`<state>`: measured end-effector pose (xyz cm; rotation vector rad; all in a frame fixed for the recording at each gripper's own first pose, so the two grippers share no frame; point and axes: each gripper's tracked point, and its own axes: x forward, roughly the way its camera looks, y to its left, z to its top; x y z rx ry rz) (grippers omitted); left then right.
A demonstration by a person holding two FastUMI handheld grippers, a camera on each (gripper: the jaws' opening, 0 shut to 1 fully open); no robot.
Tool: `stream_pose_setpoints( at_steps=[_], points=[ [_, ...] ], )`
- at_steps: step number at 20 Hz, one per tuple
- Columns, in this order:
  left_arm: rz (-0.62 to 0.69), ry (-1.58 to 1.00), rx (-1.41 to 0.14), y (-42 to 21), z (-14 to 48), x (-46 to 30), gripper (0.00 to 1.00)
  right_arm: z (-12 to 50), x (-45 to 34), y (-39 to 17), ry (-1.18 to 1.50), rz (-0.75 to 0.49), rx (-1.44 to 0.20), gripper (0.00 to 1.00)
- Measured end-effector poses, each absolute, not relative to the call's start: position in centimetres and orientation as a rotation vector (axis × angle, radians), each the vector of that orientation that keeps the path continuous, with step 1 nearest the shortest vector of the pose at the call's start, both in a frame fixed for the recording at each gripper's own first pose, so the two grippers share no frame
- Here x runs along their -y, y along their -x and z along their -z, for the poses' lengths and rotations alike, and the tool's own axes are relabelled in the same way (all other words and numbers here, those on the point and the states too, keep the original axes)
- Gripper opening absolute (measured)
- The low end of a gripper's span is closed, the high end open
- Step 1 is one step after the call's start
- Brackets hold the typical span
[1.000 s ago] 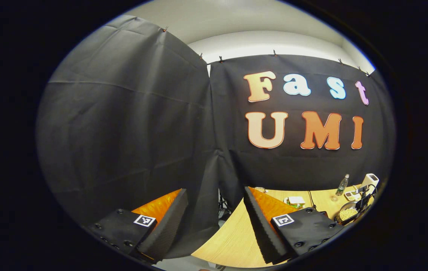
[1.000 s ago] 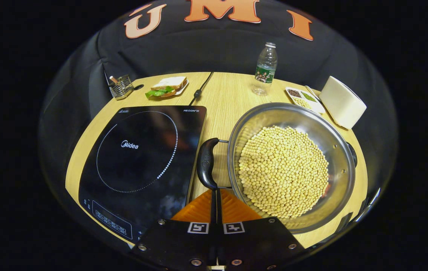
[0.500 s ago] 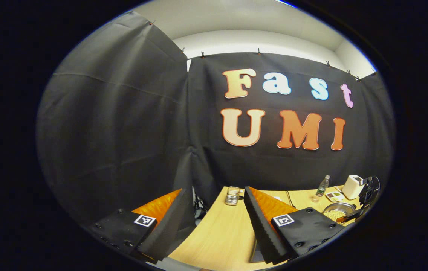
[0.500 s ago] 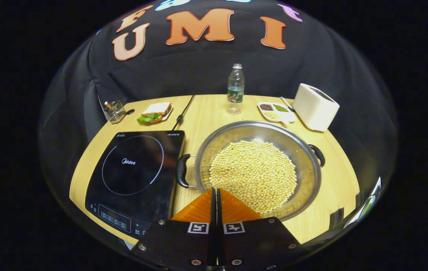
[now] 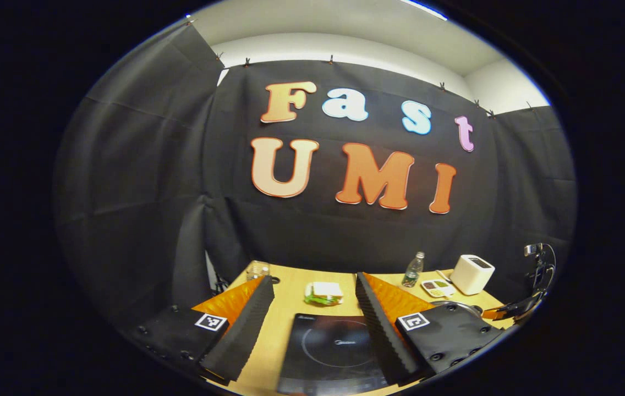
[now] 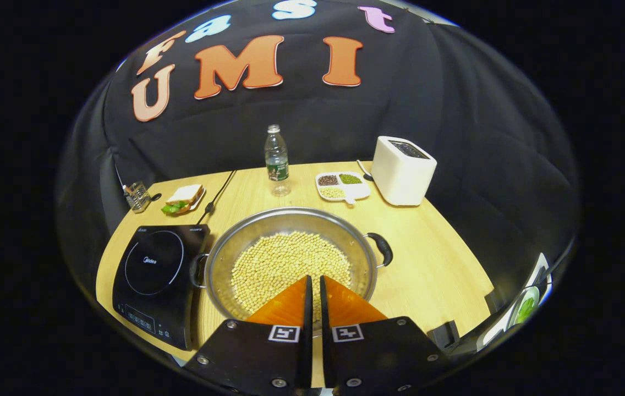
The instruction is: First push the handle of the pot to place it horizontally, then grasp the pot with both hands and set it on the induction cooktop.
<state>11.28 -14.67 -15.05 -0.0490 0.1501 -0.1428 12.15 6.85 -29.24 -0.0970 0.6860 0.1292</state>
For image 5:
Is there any row of backdrop clips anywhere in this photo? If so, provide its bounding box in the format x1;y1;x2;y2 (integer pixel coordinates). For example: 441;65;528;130
183;15;536;119

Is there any white sectioned tray of beans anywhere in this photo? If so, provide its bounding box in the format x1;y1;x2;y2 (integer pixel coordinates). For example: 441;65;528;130
421;279;456;299

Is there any steel pot with black handles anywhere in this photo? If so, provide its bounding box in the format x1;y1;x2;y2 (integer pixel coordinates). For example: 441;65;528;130
431;300;485;320

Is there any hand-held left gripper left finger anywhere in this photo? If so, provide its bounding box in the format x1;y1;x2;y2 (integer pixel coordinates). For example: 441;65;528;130
125;275;276;387

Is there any clear plastic water bottle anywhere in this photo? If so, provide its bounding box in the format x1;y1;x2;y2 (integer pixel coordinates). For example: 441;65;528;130
402;251;425;288

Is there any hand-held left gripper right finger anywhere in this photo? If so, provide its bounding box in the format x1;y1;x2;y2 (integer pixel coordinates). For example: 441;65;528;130
355;272;506;387

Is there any black backdrop cloth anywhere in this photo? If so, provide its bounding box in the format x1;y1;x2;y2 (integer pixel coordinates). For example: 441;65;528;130
53;22;577;331

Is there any black induction cooktop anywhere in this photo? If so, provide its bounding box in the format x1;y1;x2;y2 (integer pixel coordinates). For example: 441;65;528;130
277;313;391;395

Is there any glass cup in wire holder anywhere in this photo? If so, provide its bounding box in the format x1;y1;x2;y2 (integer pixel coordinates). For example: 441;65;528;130
246;261;271;282

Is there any sandwich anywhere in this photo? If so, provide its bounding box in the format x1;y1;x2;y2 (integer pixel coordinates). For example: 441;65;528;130
305;282;344;307

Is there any white toaster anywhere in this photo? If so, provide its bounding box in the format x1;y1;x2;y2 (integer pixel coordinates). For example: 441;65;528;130
450;254;496;296

